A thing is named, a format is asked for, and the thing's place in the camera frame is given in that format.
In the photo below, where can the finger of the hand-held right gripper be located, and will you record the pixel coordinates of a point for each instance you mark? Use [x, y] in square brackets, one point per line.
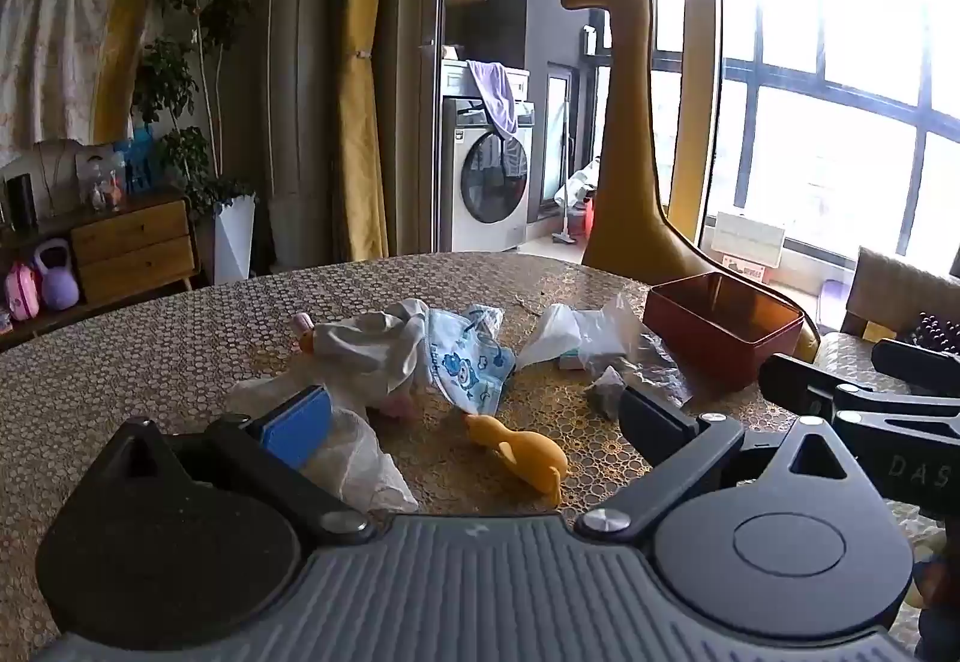
[795, 381]
[915, 358]

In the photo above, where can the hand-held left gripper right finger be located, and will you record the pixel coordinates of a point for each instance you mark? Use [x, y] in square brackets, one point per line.
[652, 426]

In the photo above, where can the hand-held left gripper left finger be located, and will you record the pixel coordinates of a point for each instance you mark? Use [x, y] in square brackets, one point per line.
[296, 426]

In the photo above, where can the clear plastic bag dark contents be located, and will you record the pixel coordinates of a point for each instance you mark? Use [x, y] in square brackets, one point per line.
[645, 362]

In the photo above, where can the red rectangular box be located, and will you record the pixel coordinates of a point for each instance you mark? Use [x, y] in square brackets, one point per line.
[712, 340]

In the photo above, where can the blue printed face mask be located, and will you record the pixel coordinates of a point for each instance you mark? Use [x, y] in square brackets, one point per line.
[465, 370]

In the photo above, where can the black beaded seat cushion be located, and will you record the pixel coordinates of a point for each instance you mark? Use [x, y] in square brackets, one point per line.
[934, 331]

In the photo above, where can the crumpled clear plastic bag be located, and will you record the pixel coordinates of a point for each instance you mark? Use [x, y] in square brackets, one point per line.
[360, 459]

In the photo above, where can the chair with beige cover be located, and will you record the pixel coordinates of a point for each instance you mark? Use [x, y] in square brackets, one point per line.
[892, 287]

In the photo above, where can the white plush rabbit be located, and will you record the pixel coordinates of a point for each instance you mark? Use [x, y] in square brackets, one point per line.
[360, 351]

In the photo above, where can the red cardboard box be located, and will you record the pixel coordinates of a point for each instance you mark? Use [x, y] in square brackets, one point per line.
[746, 271]

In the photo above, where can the yellow duck toy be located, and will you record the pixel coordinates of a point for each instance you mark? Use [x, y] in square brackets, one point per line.
[525, 456]

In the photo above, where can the white plastic bag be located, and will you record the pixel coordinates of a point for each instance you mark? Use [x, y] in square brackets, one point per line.
[555, 328]

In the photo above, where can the white storage box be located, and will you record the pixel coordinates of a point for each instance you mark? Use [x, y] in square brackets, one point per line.
[746, 236]

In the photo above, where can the white tall planter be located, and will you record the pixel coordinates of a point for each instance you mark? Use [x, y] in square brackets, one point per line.
[234, 242]

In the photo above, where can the red plastic container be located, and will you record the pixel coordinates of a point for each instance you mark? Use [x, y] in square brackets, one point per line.
[589, 220]

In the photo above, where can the wooden drawer cabinet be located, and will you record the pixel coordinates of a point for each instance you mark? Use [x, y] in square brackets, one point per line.
[127, 250]

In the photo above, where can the purple kettlebell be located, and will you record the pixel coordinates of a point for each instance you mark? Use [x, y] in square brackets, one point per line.
[58, 283]

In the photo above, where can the mustard yellow giraffe statue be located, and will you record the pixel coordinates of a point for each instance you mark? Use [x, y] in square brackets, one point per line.
[630, 145]

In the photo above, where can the yellow curtain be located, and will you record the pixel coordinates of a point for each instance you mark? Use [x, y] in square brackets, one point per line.
[364, 107]
[694, 107]

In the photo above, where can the black framed window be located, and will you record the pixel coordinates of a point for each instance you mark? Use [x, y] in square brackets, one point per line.
[840, 70]

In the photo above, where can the pink toy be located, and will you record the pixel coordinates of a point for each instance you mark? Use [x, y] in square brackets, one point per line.
[21, 295]

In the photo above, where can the doll in clear case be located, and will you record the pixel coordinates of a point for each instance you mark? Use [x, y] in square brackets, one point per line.
[101, 182]

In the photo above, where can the white washing machine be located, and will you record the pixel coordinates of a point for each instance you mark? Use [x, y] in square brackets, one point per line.
[457, 137]

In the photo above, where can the black speaker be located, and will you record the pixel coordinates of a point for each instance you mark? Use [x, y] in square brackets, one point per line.
[21, 201]

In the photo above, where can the grey covered standing air conditioner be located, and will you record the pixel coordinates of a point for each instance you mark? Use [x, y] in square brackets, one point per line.
[300, 70]

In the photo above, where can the purple cloth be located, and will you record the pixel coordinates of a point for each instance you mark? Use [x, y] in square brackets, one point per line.
[495, 96]

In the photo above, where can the yellow cloth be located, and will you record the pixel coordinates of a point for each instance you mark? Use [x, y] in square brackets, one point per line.
[124, 55]

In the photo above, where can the white patterned cloth cover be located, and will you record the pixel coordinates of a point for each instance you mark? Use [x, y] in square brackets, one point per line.
[45, 55]

